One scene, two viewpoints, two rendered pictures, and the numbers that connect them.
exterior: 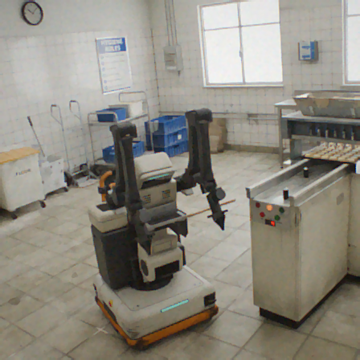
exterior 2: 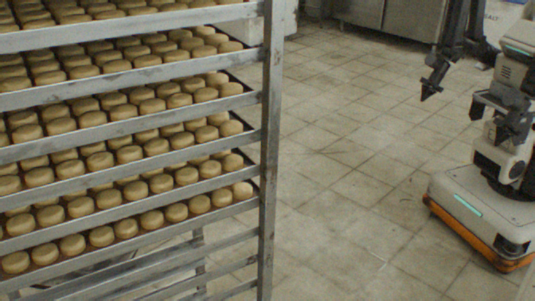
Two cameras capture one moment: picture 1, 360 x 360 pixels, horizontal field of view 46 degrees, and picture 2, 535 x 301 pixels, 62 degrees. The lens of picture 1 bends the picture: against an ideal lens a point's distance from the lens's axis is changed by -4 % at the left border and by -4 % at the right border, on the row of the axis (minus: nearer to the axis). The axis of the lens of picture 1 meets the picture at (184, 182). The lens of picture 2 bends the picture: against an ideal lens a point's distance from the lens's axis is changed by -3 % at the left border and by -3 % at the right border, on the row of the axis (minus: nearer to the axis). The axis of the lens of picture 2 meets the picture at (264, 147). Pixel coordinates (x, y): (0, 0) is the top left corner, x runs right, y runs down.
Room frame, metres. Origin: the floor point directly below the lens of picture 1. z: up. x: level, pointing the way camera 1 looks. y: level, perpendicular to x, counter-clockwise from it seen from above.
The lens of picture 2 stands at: (1.33, -1.76, 1.62)
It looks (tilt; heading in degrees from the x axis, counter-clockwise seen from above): 30 degrees down; 94
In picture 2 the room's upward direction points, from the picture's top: 2 degrees clockwise
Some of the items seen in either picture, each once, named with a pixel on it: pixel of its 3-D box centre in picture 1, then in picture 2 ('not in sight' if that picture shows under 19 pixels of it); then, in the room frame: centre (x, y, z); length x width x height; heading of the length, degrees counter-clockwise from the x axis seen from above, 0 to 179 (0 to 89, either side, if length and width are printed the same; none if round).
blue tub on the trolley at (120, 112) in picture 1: (111, 115); not in sight; (6.20, 0.94, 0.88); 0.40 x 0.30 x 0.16; 55
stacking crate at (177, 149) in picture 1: (168, 148); not in sight; (7.08, 0.21, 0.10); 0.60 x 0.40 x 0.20; 139
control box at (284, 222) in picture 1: (271, 213); not in sight; (2.27, -0.47, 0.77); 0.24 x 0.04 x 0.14; 44
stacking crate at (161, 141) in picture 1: (166, 136); not in sight; (7.08, 0.21, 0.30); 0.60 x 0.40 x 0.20; 142
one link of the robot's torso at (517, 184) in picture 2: (167, 263); (511, 170); (2.41, 0.15, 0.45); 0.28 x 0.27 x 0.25; 119
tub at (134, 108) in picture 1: (125, 108); not in sight; (6.54, 0.76, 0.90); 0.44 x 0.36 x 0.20; 60
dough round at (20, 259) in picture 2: not in sight; (16, 261); (0.80, -1.16, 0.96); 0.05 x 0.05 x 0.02
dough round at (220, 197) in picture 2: not in sight; (221, 197); (1.18, -0.89, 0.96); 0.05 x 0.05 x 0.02
